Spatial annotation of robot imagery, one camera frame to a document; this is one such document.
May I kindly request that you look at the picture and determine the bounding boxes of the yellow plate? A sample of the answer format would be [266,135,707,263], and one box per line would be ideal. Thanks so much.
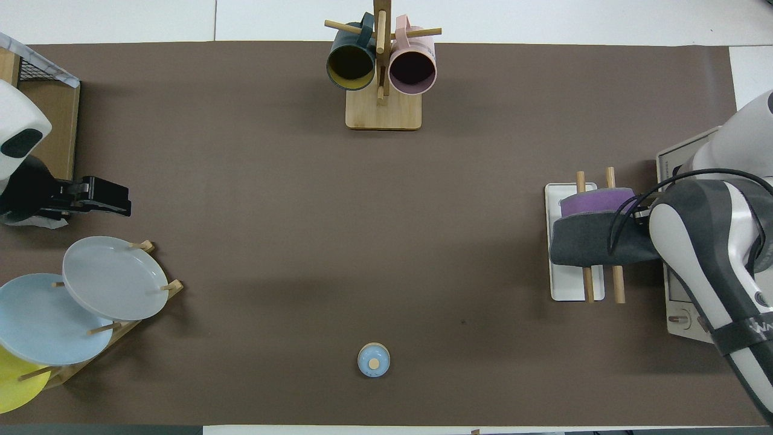
[0,344,53,415]

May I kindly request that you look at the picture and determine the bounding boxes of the wooden mug tree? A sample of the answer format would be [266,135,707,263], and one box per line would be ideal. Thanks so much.
[324,0,443,131]

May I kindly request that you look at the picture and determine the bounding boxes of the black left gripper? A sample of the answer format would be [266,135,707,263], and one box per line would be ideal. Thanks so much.
[0,155,133,225]

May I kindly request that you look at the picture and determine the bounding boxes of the dark teal mug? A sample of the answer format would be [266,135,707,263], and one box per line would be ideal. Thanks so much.
[326,12,378,92]

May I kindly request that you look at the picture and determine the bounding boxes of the grey plate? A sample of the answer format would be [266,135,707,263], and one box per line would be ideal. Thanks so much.
[62,236,170,321]

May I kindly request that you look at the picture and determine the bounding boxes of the beige toaster oven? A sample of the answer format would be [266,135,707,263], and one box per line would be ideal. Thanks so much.
[656,126,726,344]

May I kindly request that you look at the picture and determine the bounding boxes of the purple and grey towel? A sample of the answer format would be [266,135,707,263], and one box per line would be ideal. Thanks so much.
[548,187,662,268]

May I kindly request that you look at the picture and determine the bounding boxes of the white towel rack wooden bars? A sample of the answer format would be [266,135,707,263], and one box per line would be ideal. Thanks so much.
[544,167,626,305]

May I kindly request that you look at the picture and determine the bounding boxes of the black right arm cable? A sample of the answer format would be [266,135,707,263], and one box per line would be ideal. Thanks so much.
[607,168,773,256]

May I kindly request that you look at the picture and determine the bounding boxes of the wooden plate rack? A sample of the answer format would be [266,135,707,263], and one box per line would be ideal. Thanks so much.
[17,240,185,388]

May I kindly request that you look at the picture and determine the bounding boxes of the small blue domed bell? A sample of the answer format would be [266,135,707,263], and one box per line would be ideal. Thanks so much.
[357,342,391,379]

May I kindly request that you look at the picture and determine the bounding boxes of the white patterned cloth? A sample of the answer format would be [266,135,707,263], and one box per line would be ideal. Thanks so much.
[0,31,81,230]

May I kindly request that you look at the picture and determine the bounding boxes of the brown table mat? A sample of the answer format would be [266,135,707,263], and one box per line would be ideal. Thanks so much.
[0,41,766,427]

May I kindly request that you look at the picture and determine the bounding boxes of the wooden shelf with wire basket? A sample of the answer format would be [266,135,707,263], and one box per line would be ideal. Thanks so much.
[0,45,81,182]

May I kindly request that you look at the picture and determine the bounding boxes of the light blue plate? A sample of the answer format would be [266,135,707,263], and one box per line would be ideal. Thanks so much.
[0,273,114,367]

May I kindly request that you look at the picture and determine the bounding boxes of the pink mug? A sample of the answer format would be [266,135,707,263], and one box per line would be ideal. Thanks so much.
[388,15,437,96]

